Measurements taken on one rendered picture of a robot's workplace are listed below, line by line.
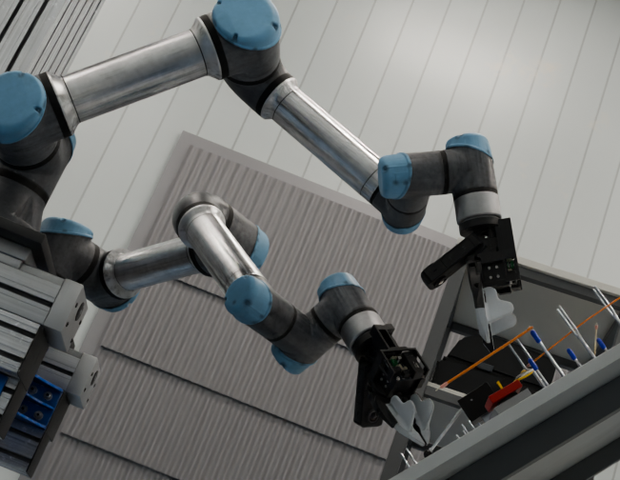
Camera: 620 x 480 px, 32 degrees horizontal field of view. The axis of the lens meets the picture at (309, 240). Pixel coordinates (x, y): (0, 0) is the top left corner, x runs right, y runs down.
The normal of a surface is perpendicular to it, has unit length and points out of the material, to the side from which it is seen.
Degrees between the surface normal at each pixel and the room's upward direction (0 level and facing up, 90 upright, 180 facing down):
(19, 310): 90
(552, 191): 90
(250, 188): 90
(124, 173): 90
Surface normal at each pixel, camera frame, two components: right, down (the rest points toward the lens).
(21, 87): -0.09, -0.33
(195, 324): 0.13, -0.35
